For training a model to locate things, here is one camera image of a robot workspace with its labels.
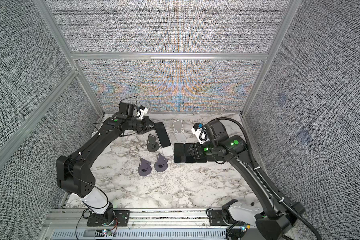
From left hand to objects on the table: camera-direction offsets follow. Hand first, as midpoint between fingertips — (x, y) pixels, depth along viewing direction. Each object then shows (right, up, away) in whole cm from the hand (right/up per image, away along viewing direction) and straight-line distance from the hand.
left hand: (158, 125), depth 81 cm
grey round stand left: (-8, -25, +5) cm, 26 cm away
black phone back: (+2, -5, +2) cm, 6 cm away
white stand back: (+12, -6, +23) cm, 26 cm away
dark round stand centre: (-6, -13, +14) cm, 20 cm away
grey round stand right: (+1, -23, +5) cm, 24 cm away
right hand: (+19, -11, -10) cm, 24 cm away
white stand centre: (+4, -16, +16) cm, 24 cm away
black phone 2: (+17, -22, +17) cm, 33 cm away
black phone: (+11, -18, +17) cm, 27 cm away
